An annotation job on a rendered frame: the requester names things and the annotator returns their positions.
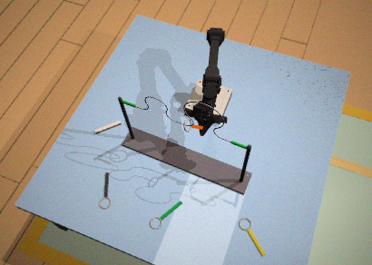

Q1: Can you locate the beige flat bar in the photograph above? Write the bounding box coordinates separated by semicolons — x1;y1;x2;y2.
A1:
95;121;121;134

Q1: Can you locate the yellow handle with grey loop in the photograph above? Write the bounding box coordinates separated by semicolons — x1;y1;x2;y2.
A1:
239;218;266;256

